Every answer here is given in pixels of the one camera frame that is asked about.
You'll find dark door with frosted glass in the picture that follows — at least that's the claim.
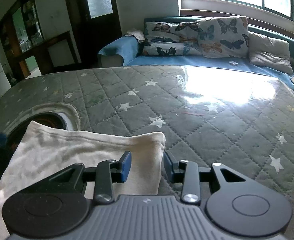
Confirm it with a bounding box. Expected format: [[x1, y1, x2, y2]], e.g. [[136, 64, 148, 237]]
[[66, 0, 122, 68]]

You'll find beige plain cushion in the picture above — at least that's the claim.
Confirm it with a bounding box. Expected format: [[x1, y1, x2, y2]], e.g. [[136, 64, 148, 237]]
[[248, 32, 293, 76]]

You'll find cream white garment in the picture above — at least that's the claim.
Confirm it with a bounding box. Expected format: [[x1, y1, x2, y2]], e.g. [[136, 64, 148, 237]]
[[0, 131, 166, 239]]

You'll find dark wooden display cabinet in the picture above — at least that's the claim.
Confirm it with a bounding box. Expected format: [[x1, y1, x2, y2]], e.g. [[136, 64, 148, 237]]
[[0, 0, 79, 81]]

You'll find square butterfly print cushion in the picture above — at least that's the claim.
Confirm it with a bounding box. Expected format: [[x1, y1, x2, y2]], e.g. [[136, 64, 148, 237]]
[[197, 16, 249, 58]]

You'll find blue covered sofa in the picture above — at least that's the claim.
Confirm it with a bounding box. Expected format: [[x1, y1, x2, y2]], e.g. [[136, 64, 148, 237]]
[[98, 16, 294, 91]]

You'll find long butterfly print cushion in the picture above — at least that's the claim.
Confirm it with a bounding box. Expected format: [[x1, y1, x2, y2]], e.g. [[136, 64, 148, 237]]
[[142, 22, 202, 56]]

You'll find black round induction cooktop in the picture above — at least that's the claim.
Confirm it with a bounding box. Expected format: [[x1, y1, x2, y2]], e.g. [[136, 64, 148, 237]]
[[0, 112, 74, 193]]

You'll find grey quilted star table cover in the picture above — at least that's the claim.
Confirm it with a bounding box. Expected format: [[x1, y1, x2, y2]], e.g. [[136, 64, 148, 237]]
[[0, 64, 294, 205]]

